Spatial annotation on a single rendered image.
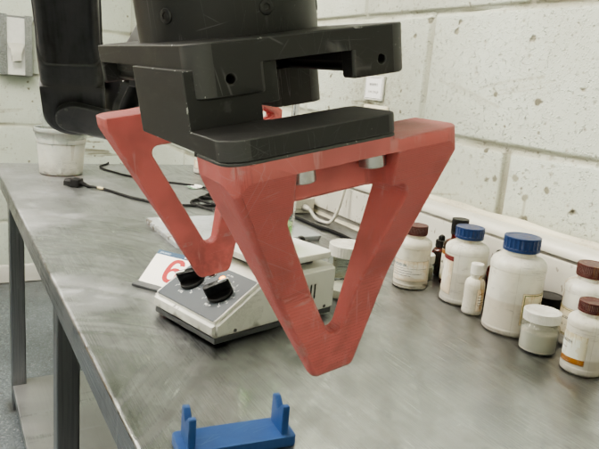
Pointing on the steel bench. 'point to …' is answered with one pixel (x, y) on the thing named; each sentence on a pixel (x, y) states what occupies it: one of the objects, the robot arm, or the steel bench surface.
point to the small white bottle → (474, 290)
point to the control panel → (197, 300)
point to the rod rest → (237, 431)
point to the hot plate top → (309, 252)
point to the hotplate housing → (249, 306)
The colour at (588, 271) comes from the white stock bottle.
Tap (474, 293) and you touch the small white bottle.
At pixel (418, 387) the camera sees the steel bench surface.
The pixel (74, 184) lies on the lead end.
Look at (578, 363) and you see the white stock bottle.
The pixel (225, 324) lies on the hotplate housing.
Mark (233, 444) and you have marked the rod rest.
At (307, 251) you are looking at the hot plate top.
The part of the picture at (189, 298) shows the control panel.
